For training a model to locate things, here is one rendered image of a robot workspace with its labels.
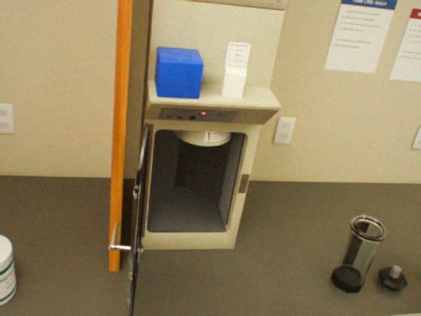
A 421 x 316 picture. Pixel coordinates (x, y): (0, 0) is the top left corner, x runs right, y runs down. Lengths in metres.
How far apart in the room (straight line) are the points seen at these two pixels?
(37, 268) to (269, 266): 0.70
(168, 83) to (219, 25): 0.20
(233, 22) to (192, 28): 0.10
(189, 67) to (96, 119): 0.72
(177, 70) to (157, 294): 0.64
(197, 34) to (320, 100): 0.80
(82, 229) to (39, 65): 0.56
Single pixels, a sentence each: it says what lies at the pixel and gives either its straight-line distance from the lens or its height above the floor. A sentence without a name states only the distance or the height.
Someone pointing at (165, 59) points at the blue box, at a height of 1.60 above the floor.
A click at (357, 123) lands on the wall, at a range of 1.94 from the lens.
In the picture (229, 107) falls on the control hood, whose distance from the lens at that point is 1.10.
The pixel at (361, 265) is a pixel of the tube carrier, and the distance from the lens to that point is 1.45.
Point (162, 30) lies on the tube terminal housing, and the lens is 1.13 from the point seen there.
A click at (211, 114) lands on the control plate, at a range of 1.15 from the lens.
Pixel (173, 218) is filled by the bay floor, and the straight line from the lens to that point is 1.49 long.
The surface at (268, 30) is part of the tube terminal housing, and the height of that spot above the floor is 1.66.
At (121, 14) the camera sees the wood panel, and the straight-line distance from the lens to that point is 1.03.
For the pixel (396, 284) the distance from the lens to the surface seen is 1.58.
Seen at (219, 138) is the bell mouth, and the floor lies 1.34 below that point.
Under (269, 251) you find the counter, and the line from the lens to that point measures 1.56.
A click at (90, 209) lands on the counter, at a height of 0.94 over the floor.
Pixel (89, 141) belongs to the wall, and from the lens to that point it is 1.75.
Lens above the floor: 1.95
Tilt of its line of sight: 30 degrees down
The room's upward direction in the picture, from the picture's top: 9 degrees clockwise
